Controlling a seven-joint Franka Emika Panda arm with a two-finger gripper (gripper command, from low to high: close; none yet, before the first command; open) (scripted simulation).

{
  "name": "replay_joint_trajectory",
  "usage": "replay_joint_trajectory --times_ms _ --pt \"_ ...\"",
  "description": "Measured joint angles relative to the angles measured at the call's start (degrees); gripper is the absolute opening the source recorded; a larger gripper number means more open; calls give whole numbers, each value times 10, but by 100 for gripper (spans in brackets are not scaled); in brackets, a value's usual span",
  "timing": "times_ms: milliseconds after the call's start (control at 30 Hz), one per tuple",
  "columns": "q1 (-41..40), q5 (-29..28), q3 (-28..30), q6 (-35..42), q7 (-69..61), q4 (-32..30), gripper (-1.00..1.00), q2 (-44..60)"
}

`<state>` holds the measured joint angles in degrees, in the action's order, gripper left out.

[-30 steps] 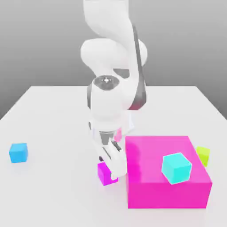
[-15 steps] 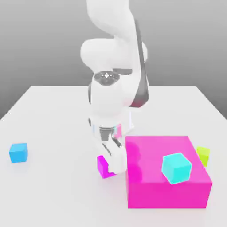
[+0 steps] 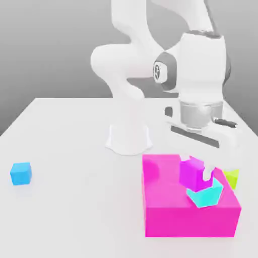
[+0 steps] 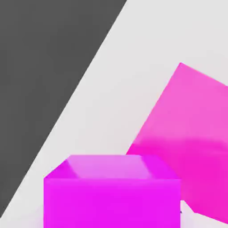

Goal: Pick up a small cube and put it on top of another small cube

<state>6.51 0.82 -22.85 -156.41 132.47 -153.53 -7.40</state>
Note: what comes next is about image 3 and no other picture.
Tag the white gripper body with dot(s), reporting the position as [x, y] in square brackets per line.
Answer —
[195, 137]

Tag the small cyan cube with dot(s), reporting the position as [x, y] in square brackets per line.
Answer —
[205, 196]

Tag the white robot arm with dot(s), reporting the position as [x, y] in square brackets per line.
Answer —
[129, 66]

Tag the small purple cube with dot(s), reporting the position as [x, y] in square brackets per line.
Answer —
[191, 175]

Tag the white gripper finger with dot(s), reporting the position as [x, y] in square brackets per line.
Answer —
[184, 157]
[207, 173]

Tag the small blue cube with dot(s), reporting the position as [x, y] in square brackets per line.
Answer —
[21, 173]

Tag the small yellow-green cube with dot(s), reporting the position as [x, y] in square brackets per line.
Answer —
[231, 177]

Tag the large pink box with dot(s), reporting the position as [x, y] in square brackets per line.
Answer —
[171, 217]

